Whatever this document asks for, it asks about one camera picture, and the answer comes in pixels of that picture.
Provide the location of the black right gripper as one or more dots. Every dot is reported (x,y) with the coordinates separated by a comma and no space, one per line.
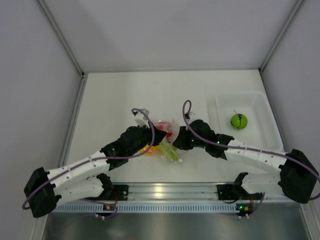
(181,142)

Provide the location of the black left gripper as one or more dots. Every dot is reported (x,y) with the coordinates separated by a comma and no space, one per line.
(158,135)

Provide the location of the pale green toy celery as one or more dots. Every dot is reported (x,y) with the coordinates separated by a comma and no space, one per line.
(169,153)

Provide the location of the clear polka dot zip bag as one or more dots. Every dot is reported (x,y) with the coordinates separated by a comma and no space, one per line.
(170,140)

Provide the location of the red toy pepper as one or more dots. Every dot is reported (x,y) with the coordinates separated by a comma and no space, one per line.
(165,126)

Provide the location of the green toy pepper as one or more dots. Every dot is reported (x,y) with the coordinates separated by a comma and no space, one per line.
(239,121)

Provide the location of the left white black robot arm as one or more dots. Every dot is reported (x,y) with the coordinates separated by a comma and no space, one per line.
(86,178)

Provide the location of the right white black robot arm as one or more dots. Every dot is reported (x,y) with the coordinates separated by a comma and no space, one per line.
(287,173)

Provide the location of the orange toy pepper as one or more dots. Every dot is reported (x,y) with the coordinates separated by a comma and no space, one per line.
(154,150)

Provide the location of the white plastic basket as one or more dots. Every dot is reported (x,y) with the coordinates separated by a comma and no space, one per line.
(261,131)

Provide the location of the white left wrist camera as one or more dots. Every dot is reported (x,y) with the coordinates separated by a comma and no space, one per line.
(141,116)

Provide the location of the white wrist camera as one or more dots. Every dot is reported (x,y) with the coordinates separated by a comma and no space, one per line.
(141,116)
(190,115)

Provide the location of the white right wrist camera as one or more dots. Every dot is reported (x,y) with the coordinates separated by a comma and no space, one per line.
(190,115)

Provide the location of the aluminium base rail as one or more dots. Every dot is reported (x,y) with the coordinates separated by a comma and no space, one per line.
(147,192)

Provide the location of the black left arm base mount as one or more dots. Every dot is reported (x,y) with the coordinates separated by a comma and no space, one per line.
(119,192)

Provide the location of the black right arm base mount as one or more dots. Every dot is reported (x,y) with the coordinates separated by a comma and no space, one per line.
(233,191)

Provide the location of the slotted white cable duct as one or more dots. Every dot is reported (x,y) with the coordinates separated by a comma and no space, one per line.
(124,207)

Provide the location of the aluminium frame post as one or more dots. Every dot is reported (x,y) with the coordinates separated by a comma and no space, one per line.
(60,35)

